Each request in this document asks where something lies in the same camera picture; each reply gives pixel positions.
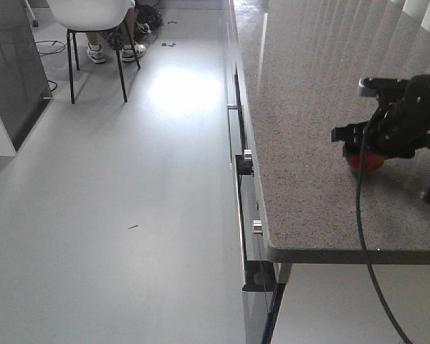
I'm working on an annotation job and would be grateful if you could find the grey stone kitchen counter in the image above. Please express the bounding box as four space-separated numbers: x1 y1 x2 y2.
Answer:
224 0 430 344

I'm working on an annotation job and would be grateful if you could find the white vertical curtain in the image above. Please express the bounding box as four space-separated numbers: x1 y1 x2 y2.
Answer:
392 0 430 33

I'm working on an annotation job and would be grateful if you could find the grey cabinet island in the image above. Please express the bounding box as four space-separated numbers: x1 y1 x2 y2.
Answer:
0 1 52 157

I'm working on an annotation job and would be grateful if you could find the white shell chair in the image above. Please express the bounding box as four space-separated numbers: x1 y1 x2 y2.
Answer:
47 0 130 101

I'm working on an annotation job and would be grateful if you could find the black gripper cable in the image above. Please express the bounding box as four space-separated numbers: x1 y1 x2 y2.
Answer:
355 118 414 344

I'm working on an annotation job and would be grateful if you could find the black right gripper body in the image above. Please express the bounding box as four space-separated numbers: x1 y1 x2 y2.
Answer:
331 74 430 158

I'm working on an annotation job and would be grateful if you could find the seated person in white shirt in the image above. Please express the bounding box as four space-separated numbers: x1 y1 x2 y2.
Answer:
86 1 146 64

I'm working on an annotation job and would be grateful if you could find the red yellow apple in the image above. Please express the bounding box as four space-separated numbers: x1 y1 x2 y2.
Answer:
345 150 386 173

